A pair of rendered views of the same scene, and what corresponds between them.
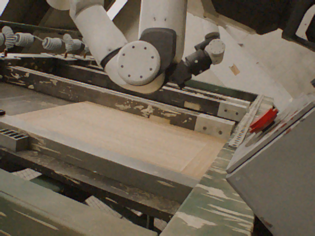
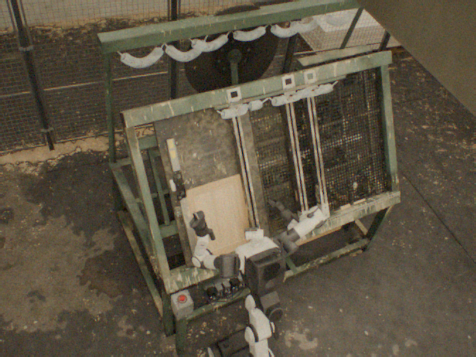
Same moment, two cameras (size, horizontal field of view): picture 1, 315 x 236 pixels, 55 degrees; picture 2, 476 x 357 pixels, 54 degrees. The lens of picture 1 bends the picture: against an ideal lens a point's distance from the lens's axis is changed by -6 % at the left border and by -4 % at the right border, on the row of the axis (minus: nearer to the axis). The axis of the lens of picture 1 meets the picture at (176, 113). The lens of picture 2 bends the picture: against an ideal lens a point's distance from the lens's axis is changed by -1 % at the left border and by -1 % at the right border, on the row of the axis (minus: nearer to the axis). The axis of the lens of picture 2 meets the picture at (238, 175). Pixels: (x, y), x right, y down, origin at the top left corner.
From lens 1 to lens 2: 3.22 m
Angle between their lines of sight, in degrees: 62
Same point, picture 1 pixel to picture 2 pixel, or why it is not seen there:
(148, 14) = (205, 262)
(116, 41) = (198, 254)
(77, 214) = (163, 264)
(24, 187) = (161, 251)
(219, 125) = not seen: hidden behind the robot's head
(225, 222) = (184, 282)
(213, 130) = not seen: hidden behind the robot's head
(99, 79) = (287, 130)
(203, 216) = (183, 278)
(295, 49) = not seen: outside the picture
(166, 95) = (295, 179)
